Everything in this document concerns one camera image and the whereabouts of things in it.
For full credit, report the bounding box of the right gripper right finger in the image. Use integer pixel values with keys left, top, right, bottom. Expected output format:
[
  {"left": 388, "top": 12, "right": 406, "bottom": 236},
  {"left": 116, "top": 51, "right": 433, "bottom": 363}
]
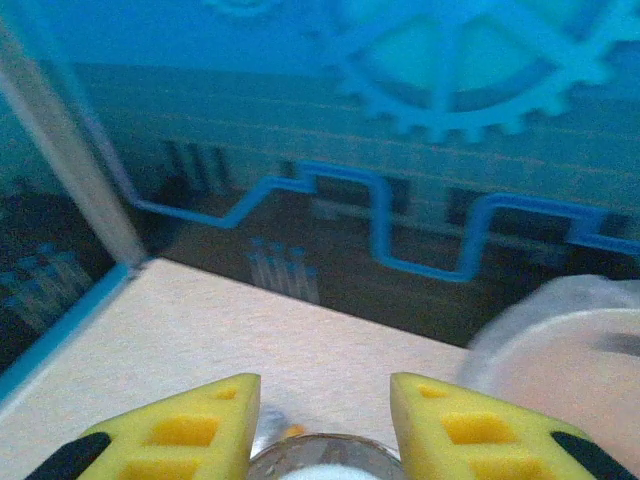
[{"left": 389, "top": 372, "right": 636, "bottom": 480}]

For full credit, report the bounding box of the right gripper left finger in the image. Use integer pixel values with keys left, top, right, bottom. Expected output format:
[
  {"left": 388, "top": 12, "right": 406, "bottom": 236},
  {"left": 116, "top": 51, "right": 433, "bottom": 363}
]
[{"left": 24, "top": 372, "right": 262, "bottom": 480}]

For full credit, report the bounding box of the clear bottle white green cap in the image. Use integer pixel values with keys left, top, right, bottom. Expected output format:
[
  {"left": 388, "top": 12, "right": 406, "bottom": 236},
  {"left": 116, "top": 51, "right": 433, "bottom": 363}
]
[{"left": 247, "top": 433, "right": 409, "bottom": 480}]

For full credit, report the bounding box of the white round plastic bin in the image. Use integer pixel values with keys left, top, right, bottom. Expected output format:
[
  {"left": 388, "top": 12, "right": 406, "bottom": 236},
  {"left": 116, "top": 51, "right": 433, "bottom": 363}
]
[{"left": 457, "top": 272, "right": 640, "bottom": 480}]

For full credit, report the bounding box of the blue aluminium side rail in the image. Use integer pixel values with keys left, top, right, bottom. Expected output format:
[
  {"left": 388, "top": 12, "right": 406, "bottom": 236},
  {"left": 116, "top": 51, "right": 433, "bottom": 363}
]
[{"left": 0, "top": 262, "right": 139, "bottom": 411}]

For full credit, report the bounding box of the aluminium frame post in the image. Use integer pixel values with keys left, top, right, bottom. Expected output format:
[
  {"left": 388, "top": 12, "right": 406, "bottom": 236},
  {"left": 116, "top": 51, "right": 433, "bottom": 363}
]
[{"left": 0, "top": 14, "right": 149, "bottom": 274}]

